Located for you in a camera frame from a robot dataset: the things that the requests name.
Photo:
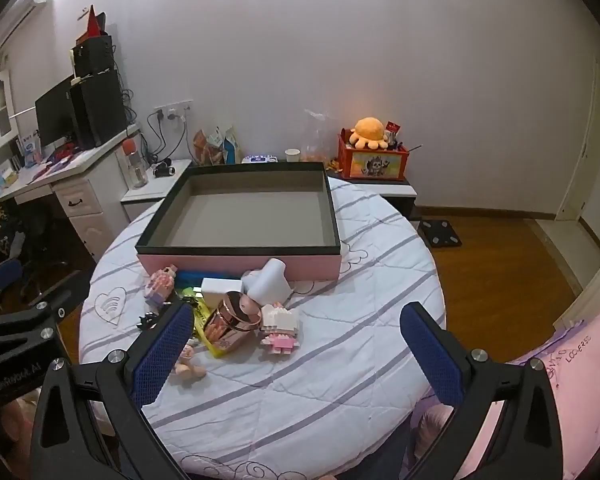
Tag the red triangular item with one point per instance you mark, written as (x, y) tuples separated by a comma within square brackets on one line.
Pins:
[(92, 22)]

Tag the low white black cabinet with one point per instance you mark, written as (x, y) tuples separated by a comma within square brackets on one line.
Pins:
[(395, 195)]

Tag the cream door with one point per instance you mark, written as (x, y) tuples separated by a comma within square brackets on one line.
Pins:
[(595, 160)]

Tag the white desk with drawers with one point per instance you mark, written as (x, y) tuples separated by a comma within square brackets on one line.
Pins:
[(90, 210)]

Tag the black bathroom scale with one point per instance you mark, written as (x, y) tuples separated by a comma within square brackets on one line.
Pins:
[(440, 232)]

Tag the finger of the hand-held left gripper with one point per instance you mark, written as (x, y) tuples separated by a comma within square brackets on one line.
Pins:
[(55, 305), (0, 276)]

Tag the white side table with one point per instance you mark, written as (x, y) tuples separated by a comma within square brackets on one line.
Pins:
[(145, 192)]

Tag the white paper cup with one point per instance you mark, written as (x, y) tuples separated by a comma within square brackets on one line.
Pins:
[(292, 155)]

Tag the pink white block figure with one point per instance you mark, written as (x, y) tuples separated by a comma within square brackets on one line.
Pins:
[(280, 330)]

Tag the blue white snack bag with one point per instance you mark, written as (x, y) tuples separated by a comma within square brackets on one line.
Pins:
[(231, 147)]

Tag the blue oblong case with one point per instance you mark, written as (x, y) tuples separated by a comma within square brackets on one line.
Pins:
[(190, 277)]

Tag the red printed storage box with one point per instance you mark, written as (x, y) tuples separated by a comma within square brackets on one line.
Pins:
[(375, 165)]

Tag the white air conditioner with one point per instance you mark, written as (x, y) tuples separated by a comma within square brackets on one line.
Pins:
[(20, 15)]

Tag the pink block house toy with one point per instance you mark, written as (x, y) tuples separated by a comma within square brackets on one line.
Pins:
[(160, 285)]

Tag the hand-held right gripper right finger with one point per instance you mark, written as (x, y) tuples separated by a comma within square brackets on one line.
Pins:
[(432, 355)]

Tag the black computer tower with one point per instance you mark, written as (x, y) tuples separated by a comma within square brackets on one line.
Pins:
[(100, 110)]

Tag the white plug charger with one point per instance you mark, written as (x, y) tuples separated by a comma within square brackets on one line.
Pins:
[(220, 287)]

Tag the clear plastic bag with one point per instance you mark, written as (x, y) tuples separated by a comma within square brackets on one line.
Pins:
[(317, 137)]

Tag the pink box with black rim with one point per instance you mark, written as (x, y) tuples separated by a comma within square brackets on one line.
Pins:
[(240, 265)]

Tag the white wall socket strip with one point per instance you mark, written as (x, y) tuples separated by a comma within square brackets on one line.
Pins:
[(172, 110)]

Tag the black office chair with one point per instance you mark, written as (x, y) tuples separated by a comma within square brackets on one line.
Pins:
[(30, 230)]

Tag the orange snack bag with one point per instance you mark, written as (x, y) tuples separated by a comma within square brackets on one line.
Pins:
[(207, 149)]

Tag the orange octopus plush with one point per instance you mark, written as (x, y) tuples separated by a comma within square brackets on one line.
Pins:
[(369, 132)]

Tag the small black device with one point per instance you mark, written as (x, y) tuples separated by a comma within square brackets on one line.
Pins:
[(164, 169)]

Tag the rose gold jar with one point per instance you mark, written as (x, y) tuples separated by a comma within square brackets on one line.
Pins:
[(230, 327)]

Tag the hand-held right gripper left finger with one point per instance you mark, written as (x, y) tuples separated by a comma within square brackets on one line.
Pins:
[(162, 355)]

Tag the pink pig figurine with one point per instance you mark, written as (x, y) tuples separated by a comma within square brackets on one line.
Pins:
[(187, 364)]

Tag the blue white carton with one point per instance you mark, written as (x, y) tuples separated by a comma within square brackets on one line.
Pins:
[(30, 149)]

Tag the black hair clip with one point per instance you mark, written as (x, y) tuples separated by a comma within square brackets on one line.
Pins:
[(147, 320)]

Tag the yellow packet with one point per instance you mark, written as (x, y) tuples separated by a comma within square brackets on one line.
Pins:
[(203, 320)]

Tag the wet wipes pack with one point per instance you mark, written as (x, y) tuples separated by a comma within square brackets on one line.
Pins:
[(259, 158)]

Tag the clear bottle with red cap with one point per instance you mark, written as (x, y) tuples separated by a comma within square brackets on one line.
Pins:
[(135, 165)]

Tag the black computer monitor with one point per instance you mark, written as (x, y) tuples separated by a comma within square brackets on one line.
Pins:
[(55, 112)]

